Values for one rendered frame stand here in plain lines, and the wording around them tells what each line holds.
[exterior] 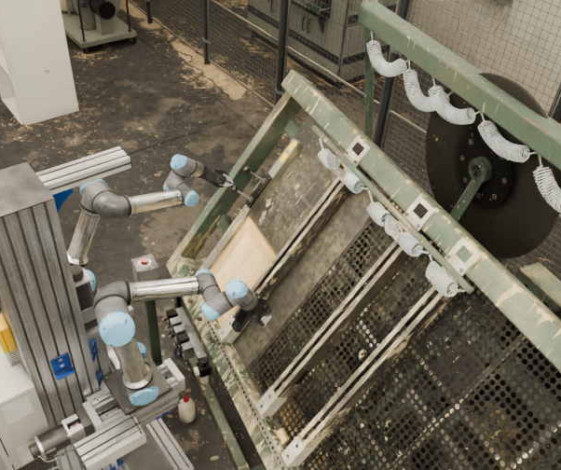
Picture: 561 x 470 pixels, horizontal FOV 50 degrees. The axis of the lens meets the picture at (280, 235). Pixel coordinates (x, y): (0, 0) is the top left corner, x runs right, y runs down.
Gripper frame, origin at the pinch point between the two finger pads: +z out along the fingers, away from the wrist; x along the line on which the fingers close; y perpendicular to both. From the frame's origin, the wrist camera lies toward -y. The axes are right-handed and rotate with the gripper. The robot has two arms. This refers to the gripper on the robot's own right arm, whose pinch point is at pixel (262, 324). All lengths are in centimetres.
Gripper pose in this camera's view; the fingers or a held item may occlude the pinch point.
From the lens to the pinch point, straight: 259.7
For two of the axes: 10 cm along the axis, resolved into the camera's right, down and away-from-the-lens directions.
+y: 7.4, -6.7, 1.2
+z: 3.1, 5.0, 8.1
